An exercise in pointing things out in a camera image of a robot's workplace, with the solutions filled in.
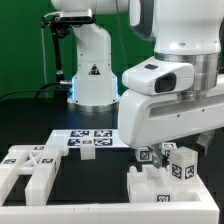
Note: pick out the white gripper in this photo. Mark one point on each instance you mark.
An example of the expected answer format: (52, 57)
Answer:
(145, 120)

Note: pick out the white chair seat part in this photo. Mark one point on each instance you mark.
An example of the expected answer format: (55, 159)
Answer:
(158, 185)

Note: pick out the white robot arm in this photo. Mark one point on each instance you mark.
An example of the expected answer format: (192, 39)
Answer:
(175, 93)

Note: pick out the white tagged cube right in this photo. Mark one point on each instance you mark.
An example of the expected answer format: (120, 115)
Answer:
(166, 148)

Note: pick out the white tagged cube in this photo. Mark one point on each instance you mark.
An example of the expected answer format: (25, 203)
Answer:
(143, 154)
(166, 148)

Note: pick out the white tagged cube left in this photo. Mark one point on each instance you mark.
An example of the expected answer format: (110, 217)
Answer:
(143, 154)

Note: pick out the white U-shaped fence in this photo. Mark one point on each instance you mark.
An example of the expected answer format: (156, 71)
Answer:
(15, 211)

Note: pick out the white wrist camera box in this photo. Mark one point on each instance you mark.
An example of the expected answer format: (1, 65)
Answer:
(155, 77)

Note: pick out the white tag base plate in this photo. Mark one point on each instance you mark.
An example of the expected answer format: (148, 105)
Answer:
(103, 138)

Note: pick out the white chair back frame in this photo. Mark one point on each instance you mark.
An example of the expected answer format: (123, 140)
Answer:
(40, 162)

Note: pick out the grey mounted camera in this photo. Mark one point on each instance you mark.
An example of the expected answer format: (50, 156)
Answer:
(78, 16)

